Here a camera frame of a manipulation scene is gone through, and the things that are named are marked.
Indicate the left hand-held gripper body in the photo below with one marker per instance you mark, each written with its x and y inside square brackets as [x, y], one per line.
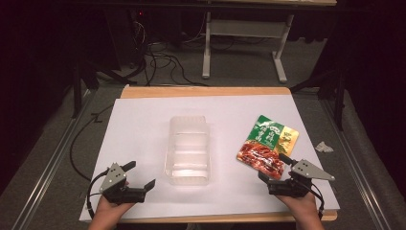
[112, 179]

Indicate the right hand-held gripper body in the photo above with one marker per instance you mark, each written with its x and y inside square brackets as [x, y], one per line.
[306, 171]

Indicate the green and red snack packet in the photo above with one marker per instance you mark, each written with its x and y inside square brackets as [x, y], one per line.
[265, 140]

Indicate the clear plastic container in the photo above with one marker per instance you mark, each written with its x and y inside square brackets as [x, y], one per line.
[188, 150]

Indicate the person's left hand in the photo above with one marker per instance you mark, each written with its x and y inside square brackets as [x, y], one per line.
[107, 214]

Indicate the person's right hand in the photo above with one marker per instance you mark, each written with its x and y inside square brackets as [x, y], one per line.
[304, 211]

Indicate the crumpled white paper scrap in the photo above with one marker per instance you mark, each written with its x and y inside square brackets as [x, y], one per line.
[324, 147]

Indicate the white paper sheet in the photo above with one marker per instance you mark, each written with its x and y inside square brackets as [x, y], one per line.
[143, 127]

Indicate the black metal stand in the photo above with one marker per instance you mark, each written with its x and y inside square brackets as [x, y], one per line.
[339, 102]
[76, 92]

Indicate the dark computer tower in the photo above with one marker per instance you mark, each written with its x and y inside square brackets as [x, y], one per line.
[123, 38]

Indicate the silver metal floor rail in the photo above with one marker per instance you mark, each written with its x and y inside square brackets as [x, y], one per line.
[357, 179]
[48, 179]

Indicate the white metal desk frame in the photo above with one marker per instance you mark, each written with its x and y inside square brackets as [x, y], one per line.
[206, 48]

